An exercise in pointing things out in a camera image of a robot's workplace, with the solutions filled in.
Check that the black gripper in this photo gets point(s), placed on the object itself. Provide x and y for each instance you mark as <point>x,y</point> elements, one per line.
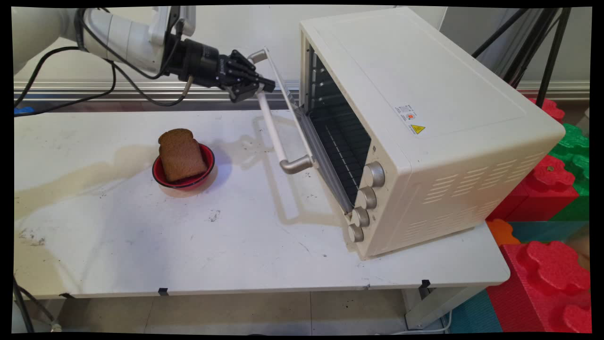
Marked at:
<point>203,63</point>

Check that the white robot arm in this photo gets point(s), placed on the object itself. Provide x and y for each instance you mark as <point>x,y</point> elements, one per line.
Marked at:
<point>122,38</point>

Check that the red bowl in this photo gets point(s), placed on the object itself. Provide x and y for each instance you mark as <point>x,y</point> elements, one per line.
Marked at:
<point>207,163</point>

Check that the brown bread slice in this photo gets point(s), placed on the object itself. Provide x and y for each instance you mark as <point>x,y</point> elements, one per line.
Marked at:
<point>181,156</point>

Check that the large silver oven knob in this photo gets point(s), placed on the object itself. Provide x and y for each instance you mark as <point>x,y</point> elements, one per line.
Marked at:
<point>375,174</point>

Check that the warning label sticker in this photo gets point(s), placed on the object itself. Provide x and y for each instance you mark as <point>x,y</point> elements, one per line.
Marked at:
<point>410,120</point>

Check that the cream toaster oven body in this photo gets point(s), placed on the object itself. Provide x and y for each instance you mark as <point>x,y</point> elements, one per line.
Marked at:
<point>448,94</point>

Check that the small blue object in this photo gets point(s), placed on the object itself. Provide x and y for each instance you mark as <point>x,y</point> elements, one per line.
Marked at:
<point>22,111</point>

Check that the orange foam block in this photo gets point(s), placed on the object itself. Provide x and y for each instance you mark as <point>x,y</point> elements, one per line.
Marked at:
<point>501,232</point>

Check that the white table leg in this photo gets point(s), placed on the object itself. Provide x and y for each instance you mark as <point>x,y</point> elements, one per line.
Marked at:
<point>439,304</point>

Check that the black tripod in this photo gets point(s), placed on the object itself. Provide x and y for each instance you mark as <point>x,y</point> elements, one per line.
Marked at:
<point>554,56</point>

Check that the teal foam block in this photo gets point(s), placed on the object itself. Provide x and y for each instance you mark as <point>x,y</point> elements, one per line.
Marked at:
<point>474,314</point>
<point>547,231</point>

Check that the green foam block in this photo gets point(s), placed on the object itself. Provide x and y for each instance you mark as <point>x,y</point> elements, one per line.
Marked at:
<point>573,146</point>

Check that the large red foam block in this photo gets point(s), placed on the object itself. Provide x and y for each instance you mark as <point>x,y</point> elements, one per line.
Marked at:
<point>533,293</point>

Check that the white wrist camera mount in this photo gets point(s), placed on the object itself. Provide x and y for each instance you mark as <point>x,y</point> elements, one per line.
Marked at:
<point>163,23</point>

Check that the aluminium wall rail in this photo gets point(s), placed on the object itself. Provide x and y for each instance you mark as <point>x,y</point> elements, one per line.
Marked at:
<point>71,89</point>

